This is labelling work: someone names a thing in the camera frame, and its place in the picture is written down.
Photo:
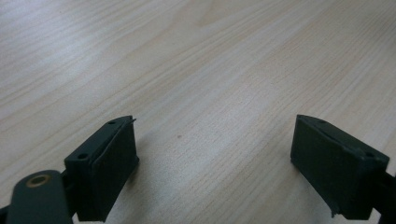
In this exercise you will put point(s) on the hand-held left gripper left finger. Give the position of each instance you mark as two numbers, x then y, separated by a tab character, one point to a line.
106	168

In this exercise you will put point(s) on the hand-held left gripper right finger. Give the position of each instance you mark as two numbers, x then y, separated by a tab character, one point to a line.
333	168

